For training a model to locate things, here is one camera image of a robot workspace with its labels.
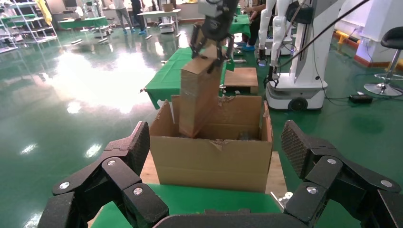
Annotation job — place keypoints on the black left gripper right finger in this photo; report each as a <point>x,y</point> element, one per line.
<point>327,176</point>

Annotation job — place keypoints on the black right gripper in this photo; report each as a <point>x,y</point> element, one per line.
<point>220,26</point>

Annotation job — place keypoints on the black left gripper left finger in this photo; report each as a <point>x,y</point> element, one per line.
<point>122,170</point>

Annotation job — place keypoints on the black idle robot gripper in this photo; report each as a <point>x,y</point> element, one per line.
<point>262,56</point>
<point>273,77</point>

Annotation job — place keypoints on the white idle robot arm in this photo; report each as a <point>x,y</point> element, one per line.
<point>278,34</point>
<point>267,19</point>

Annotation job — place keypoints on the low brown wooden box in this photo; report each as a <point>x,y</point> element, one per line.
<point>240,77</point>

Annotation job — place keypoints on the small brown cardboard box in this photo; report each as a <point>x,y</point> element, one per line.
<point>167,7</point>

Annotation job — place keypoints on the large open cardboard carton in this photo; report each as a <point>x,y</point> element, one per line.
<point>204,163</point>

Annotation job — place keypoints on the person in dark trousers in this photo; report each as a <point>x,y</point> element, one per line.
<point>253,28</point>

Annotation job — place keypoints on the white wheeled idle robot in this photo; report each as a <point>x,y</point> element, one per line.
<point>302,91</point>

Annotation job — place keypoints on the green tablecloth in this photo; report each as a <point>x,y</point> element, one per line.
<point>163,78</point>
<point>240,25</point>
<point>182,201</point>
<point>82,22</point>

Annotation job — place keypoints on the white table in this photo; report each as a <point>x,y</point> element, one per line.
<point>157,13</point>

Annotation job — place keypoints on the person in dark clothes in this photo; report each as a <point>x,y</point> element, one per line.
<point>138,14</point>

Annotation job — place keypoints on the black power adapter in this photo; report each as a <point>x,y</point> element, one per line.
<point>360,98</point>

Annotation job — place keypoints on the person in grey trousers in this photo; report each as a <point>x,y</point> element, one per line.
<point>123,14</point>

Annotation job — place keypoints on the black bar stool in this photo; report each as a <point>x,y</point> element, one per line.
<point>393,37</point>

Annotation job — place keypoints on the white standing fan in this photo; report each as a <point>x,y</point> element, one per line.
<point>79,12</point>

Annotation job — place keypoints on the black monitor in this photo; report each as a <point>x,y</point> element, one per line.
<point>70,3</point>

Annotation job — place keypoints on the white metal shelf rack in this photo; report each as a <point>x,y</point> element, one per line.
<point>37,30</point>
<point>6,37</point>

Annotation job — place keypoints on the yellow hanging cloth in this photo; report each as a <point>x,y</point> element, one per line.
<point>44,12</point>

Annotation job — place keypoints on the yellow floor guard rail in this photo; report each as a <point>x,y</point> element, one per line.
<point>344,36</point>

